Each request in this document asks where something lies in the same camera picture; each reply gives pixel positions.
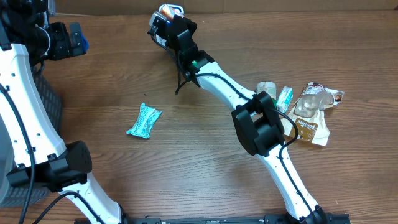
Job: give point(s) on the green lid jar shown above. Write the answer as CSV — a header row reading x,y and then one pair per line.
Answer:
x,y
269,88

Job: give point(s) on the brown nut snack bag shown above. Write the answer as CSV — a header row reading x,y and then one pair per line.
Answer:
x,y
308,112

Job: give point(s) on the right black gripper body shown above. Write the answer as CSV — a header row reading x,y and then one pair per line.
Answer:
x,y
193,27

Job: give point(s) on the grey plastic mesh basket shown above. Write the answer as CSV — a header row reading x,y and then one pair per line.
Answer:
x,y
11,196

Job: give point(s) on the small teal white carton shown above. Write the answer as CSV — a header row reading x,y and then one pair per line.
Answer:
x,y
284,99

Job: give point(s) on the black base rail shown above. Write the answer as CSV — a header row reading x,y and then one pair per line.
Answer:
x,y
267,219

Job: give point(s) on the orange snack packet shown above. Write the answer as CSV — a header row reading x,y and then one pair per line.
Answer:
x,y
170,10

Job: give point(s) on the teal snack bar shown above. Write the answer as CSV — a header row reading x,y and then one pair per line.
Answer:
x,y
145,121

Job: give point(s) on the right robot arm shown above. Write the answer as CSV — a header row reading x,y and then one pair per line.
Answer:
x,y
256,120

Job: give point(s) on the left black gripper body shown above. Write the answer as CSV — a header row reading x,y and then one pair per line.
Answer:
x,y
74,38

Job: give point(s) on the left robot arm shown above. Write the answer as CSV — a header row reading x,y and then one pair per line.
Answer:
x,y
41,157

